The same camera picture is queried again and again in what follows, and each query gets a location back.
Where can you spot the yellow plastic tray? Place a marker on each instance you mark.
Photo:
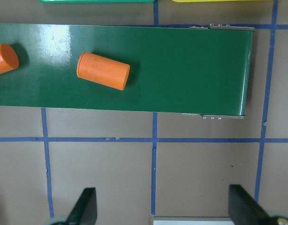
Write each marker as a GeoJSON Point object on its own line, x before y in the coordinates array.
{"type": "Point", "coordinates": [190, 1]}

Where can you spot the green plastic tray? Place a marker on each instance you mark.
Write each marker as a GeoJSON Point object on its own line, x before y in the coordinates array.
{"type": "Point", "coordinates": [93, 1]}

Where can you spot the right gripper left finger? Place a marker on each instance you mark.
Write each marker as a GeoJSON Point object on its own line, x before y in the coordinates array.
{"type": "Point", "coordinates": [85, 210]}

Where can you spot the green conveyor belt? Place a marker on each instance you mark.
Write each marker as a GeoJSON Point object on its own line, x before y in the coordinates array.
{"type": "Point", "coordinates": [173, 70]}

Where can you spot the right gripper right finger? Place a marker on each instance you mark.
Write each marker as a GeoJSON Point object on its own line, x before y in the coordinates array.
{"type": "Point", "coordinates": [243, 209]}

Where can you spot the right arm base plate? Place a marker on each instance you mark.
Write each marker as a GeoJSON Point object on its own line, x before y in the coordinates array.
{"type": "Point", "coordinates": [191, 221]}

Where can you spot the plain orange cylinder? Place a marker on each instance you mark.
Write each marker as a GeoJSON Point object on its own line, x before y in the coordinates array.
{"type": "Point", "coordinates": [102, 70]}

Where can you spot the orange cylinder with 4680 print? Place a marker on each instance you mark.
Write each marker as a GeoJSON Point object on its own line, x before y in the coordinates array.
{"type": "Point", "coordinates": [8, 58]}

